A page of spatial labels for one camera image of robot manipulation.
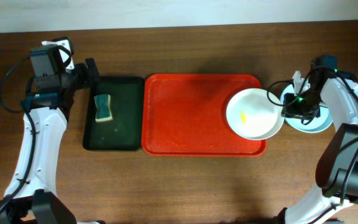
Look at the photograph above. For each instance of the green yellow sponge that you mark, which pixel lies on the green yellow sponge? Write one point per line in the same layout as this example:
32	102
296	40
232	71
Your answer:
103	108

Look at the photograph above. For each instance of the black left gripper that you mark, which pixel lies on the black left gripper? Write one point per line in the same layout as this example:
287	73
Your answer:
91	72

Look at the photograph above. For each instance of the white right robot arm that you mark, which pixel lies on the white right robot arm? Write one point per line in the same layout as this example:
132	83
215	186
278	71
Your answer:
336	176

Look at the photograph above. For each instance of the light blue plate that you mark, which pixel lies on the light blue plate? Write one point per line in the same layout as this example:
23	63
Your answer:
317	125

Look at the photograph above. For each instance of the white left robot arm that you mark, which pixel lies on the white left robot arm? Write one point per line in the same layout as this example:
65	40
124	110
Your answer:
46	113

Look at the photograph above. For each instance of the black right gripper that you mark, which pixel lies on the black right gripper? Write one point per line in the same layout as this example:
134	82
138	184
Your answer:
295	109

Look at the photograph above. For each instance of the white plate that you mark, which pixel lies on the white plate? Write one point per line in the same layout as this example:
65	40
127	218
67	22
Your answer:
254	114

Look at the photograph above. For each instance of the red plastic tray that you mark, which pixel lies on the red plastic tray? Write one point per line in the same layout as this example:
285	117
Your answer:
185	115

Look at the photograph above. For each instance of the black plastic tray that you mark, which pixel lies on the black plastic tray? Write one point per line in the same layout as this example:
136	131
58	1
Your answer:
123	132

